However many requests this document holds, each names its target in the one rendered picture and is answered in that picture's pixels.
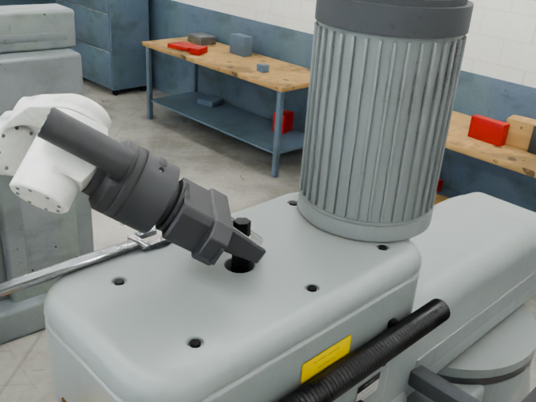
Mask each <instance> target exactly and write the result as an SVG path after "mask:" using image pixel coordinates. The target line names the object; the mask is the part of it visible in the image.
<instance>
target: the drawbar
mask: <svg viewBox="0 0 536 402"><path fill-rule="evenodd" d="M233 227H234V228H236V229H237V230H239V231H241V232H242V233H243V234H245V235H246V236H248V237H250V227H251V221H250V220H249V219H248V218H236V219H235V220H234V223H233ZM248 267H249V261H248V260H246V259H244V258H240V257H237V256H235V255H232V259H231V272H234V273H246V272H248Z"/></svg>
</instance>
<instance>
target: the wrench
mask: <svg viewBox="0 0 536 402"><path fill-rule="evenodd" d="M156 234H157V229H156V228H155V227H153V228H152V229H151V230H150V231H149V232H148V233H147V234H142V233H140V232H139V231H138V232H136V233H135V234H131V235H129V236H128V240H126V241H123V242H120V243H117V244H115V245H112V246H108V247H105V248H103V249H100V250H96V251H93V252H91V253H88V254H84V255H82V256H79V257H76V258H72V259H70V260H67V261H64V262H60V263H58V264H55V265H52V266H48V267H46V268H43V269H40V270H36V271H34V272H32V273H29V274H25V275H22V276H20V277H17V278H13V279H10V280H8V281H5V282H1V283H0V297H3V296H6V295H8V294H12V293H14V292H17V291H19V290H23V289H26V288H29V287H31V286H35V285H37V284H40V283H43V282H46V281H48V280H51V279H54V278H58V277H60V276H62V275H65V274H69V273H72V272H73V271H76V270H80V269H83V268H85V267H88V266H91V265H94V264H97V263H99V262H103V261H105V260H108V259H110V258H115V257H117V256H119V255H122V254H126V253H128V252H131V251H133V250H137V249H138V248H140V249H141V250H142V251H146V250H150V249H151V250H152V249H154V248H157V247H159V246H163V245H165V244H168V243H170V242H169V241H168V240H166V239H164V238H162V237H159V238H155V239H153V240H150V241H148V242H145V241H144V240H143V239H144V238H148V237H151V236H153V235H156Z"/></svg>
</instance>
